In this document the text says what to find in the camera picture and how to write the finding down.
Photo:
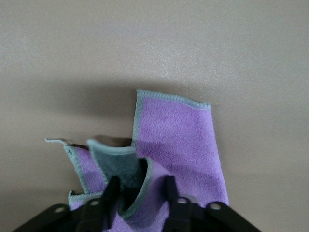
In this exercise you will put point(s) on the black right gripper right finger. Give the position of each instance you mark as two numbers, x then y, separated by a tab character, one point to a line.
188	217

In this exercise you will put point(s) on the purple grey microfibre towel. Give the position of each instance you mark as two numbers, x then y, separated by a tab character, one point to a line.
173	135

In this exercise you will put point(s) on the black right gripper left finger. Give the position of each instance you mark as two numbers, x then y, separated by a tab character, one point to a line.
96	217

